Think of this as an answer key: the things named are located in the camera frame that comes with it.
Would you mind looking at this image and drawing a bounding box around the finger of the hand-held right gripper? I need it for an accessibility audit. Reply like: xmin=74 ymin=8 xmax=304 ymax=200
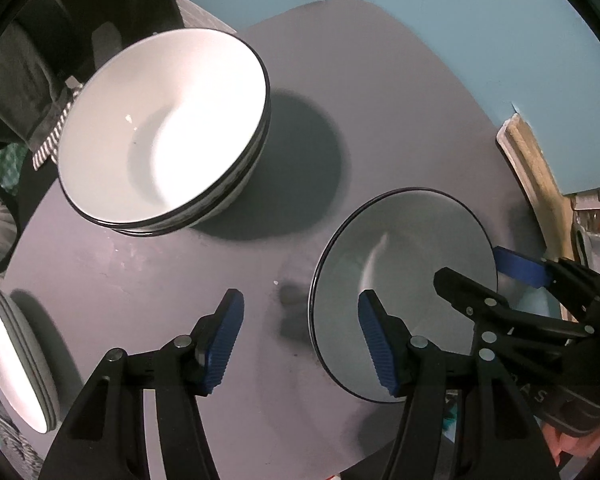
xmin=492 ymin=246 xmax=600 ymax=322
xmin=433 ymin=267 xmax=597 ymax=357

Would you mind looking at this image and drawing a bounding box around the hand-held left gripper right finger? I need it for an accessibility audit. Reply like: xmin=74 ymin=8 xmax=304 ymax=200
xmin=357 ymin=289 xmax=563 ymax=480

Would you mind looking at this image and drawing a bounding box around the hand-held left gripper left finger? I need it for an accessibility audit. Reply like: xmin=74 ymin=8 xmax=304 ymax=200
xmin=39 ymin=288 xmax=245 ymax=480

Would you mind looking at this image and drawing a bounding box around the white ribbed bowl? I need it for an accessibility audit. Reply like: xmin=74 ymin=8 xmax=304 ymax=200
xmin=72 ymin=100 xmax=272 ymax=237
xmin=56 ymin=28 xmax=272 ymax=227

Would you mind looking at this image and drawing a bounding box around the person's right hand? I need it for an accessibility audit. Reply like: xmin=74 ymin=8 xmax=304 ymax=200
xmin=542 ymin=422 xmax=600 ymax=472

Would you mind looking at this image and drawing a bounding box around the beige wooden board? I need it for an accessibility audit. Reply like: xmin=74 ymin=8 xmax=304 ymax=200
xmin=495 ymin=112 xmax=576 ymax=261

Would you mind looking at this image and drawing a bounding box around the grey patterned cloth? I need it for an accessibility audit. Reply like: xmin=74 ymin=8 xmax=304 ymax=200
xmin=0 ymin=350 xmax=41 ymax=466

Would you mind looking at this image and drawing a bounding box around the grey white striped cloth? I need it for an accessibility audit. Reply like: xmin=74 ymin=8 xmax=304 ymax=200
xmin=32 ymin=87 xmax=83 ymax=171

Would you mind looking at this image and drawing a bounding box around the green checked cloth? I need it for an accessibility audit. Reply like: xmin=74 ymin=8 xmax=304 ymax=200
xmin=0 ymin=142 xmax=31 ymax=181

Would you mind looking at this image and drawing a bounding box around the grey quilted cloth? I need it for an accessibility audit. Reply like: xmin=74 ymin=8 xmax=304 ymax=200
xmin=177 ymin=0 xmax=241 ymax=36

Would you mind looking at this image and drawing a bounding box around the dark grey garment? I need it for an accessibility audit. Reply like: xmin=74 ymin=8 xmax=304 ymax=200
xmin=0 ymin=0 xmax=181 ymax=152

